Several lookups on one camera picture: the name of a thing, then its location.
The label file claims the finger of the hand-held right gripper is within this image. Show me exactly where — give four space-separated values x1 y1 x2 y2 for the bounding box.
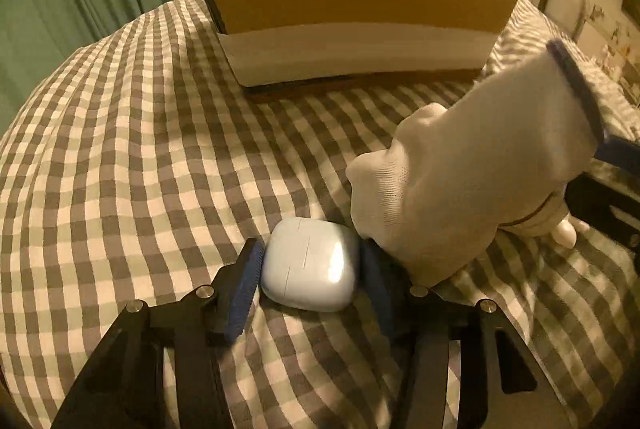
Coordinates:
564 135 640 261

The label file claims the small white toy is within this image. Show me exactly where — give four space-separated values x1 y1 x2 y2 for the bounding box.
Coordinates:
500 189 592 251

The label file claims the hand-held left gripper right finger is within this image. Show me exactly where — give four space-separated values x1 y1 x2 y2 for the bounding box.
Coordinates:
360 241 577 429

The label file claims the dark framed glass panel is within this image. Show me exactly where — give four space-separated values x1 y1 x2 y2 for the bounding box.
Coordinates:
537 0 640 106

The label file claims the white knit glove blue cuff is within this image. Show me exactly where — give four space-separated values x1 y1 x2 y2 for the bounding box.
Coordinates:
346 40 609 288

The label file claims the checked bed sheet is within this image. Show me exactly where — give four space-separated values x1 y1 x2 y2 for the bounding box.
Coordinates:
0 0 640 429

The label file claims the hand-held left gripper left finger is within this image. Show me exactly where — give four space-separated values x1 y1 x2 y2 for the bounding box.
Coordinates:
50 238 266 429

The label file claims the light blue earbuds case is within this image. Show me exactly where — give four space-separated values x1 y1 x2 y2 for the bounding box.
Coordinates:
260 217 361 313

